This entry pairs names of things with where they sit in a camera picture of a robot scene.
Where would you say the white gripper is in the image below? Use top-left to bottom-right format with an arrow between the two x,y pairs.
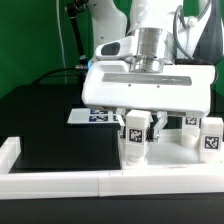
82,61 -> 216,142

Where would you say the white square table top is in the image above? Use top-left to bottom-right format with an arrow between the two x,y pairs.
117,129 -> 224,171

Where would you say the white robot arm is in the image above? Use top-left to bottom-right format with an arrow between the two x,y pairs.
67,0 -> 224,141

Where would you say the white marker sheet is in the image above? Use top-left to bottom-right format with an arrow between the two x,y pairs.
67,108 -> 118,124

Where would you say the white U-shaped fence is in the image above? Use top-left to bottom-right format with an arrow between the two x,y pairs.
0,137 -> 224,200

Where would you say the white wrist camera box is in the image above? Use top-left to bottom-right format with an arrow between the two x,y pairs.
95,36 -> 136,60

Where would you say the black cable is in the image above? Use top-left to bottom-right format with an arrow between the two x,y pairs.
31,64 -> 89,86

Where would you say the white hanging cable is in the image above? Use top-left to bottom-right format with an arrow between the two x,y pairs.
55,0 -> 68,85

